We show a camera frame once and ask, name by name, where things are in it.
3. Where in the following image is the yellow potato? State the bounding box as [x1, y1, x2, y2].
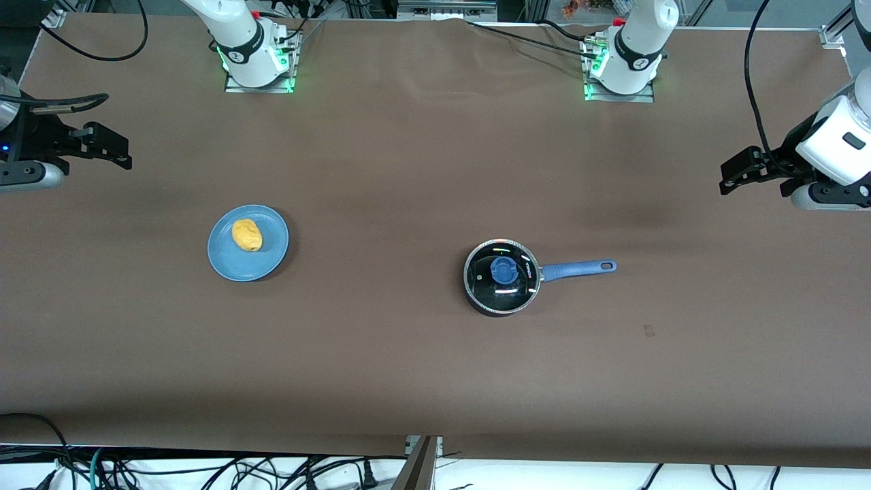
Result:
[231, 218, 264, 253]

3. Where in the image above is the glass lid with blue knob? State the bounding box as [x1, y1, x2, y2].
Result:
[465, 240, 542, 314]

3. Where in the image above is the blue round plate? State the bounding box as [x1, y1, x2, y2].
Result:
[207, 204, 290, 282]

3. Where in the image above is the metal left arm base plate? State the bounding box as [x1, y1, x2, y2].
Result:
[583, 35, 656, 103]

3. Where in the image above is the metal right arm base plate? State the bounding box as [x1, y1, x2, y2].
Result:
[224, 29, 295, 95]

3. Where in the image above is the dark pot with blue handle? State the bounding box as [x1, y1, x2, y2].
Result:
[463, 239, 618, 319]

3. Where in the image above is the short black base cable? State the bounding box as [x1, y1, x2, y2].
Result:
[543, 19, 590, 43]

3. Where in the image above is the long black base cable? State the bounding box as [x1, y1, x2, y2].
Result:
[466, 20, 591, 56]

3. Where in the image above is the thick black looped floor cable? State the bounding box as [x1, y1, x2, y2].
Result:
[0, 412, 77, 490]

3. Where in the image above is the teal floor cable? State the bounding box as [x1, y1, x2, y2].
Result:
[87, 446, 108, 490]

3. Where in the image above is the grey aluminium frame rail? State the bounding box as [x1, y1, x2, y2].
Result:
[397, 0, 498, 22]

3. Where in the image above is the aluminium frame strut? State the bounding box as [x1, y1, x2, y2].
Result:
[391, 436, 444, 490]

